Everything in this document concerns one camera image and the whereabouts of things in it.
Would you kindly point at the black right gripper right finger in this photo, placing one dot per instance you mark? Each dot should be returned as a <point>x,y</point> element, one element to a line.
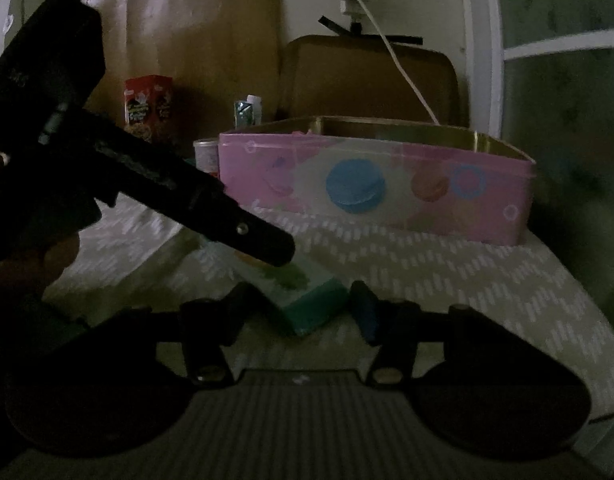
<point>471,383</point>

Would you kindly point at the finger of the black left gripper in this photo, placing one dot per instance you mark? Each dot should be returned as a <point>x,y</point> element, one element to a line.
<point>197,204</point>

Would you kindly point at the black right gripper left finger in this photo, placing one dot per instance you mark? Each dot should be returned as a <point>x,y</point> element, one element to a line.
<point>79,391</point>

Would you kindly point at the teal white tissue packet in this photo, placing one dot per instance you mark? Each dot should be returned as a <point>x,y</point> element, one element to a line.
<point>304,292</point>

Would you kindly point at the red snack box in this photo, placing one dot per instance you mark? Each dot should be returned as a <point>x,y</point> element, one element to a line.
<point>147,106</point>

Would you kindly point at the white round lidded tub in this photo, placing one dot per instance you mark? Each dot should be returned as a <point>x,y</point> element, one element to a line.
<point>207,156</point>

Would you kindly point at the patterned grey tablecloth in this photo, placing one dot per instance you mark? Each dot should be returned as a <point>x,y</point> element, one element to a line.
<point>134,256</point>

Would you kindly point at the dark brown tray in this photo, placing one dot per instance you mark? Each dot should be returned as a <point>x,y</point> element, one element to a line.
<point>335,76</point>

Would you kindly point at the pink macaron print tin box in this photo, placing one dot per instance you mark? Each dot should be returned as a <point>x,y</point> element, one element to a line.
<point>412,176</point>

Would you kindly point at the white window frame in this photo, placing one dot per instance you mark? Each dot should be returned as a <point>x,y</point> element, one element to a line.
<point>500,32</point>

